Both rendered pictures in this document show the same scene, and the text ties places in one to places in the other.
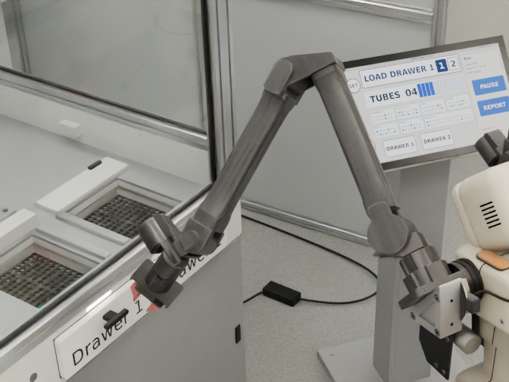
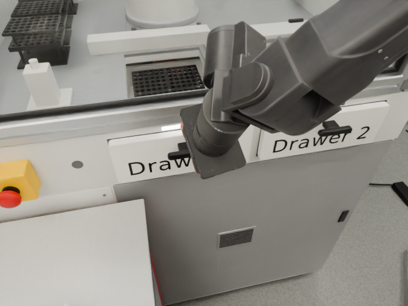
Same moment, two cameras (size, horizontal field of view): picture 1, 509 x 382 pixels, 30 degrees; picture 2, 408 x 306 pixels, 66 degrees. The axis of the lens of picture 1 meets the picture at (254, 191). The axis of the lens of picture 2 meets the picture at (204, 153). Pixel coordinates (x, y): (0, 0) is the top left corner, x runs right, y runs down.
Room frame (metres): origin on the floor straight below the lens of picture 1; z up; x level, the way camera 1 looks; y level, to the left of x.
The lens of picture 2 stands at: (1.35, 0.00, 1.33)
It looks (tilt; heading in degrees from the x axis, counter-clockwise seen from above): 44 degrees down; 42
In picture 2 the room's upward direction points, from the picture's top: straight up
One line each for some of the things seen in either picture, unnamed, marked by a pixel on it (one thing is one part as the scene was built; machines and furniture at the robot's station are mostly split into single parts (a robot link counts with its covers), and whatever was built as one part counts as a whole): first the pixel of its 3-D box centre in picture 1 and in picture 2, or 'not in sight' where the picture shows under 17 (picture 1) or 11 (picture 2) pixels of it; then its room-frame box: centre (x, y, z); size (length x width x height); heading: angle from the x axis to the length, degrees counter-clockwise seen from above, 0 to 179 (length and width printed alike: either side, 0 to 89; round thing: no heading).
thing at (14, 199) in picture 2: not in sight; (9, 197); (1.38, 0.50, 0.88); 0.04 x 0.03 x 0.04; 144
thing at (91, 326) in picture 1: (104, 324); (184, 152); (1.67, 0.35, 0.87); 0.29 x 0.02 x 0.11; 144
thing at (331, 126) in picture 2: not in sight; (332, 127); (1.91, 0.15, 0.91); 0.07 x 0.04 x 0.01; 144
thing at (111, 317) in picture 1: (112, 317); (185, 149); (1.66, 0.33, 0.91); 0.07 x 0.04 x 0.01; 144
